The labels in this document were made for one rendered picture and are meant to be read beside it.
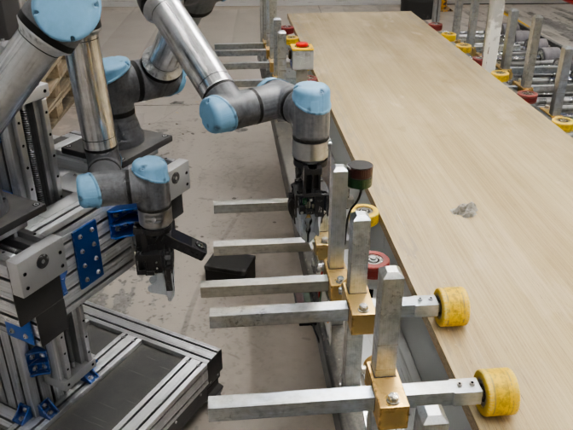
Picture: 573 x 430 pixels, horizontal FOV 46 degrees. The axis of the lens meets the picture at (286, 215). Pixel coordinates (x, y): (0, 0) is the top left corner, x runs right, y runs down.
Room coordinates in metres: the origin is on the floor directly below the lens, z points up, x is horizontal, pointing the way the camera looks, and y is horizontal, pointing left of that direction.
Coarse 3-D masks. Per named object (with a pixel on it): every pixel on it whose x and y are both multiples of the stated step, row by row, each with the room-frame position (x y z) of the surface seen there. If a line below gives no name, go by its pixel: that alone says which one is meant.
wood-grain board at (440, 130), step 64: (320, 64) 3.09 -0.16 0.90; (384, 64) 3.09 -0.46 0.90; (448, 64) 3.09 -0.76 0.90; (384, 128) 2.25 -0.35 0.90; (448, 128) 2.25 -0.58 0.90; (512, 128) 2.25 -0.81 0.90; (384, 192) 1.74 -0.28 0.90; (448, 192) 1.74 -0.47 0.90; (512, 192) 1.74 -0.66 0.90; (448, 256) 1.38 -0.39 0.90; (512, 256) 1.38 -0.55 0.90; (512, 320) 1.13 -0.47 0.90
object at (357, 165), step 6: (354, 162) 1.41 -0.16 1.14; (360, 162) 1.41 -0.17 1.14; (366, 162) 1.41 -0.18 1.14; (354, 168) 1.38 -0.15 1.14; (360, 168) 1.38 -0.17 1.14; (366, 168) 1.38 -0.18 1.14; (348, 192) 1.38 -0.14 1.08; (360, 192) 1.40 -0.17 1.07; (354, 204) 1.40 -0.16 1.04; (348, 216) 1.40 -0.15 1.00
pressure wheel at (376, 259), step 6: (372, 252) 1.39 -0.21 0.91; (378, 252) 1.39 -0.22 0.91; (372, 258) 1.36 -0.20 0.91; (378, 258) 1.37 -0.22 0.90; (384, 258) 1.37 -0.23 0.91; (372, 264) 1.34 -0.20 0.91; (378, 264) 1.34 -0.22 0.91; (384, 264) 1.34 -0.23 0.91; (372, 270) 1.32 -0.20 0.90; (378, 270) 1.32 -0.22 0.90; (372, 276) 1.32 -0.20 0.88; (372, 294) 1.36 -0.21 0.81
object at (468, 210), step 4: (460, 204) 1.64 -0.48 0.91; (464, 204) 1.64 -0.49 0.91; (468, 204) 1.62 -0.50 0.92; (472, 204) 1.62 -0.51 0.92; (456, 208) 1.61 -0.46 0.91; (460, 208) 1.61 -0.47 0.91; (464, 208) 1.61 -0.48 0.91; (468, 208) 1.61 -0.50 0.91; (472, 208) 1.61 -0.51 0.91; (476, 208) 1.62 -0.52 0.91; (452, 212) 1.60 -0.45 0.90; (456, 212) 1.60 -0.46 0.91; (460, 212) 1.60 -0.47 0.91; (464, 212) 1.60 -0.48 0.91; (468, 212) 1.58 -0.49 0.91; (472, 212) 1.59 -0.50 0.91; (464, 216) 1.58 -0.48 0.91; (468, 216) 1.58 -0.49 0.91; (472, 216) 1.58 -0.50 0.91
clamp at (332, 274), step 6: (324, 264) 1.41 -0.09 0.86; (324, 270) 1.40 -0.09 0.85; (330, 270) 1.37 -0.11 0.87; (336, 270) 1.37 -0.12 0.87; (342, 270) 1.37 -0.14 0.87; (330, 276) 1.34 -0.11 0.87; (336, 276) 1.34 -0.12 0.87; (330, 282) 1.32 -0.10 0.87; (336, 282) 1.31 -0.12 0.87; (330, 288) 1.31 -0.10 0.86; (336, 288) 1.30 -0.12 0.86; (330, 294) 1.31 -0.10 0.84; (336, 294) 1.30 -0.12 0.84; (330, 300) 1.30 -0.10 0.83; (336, 300) 1.30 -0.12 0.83
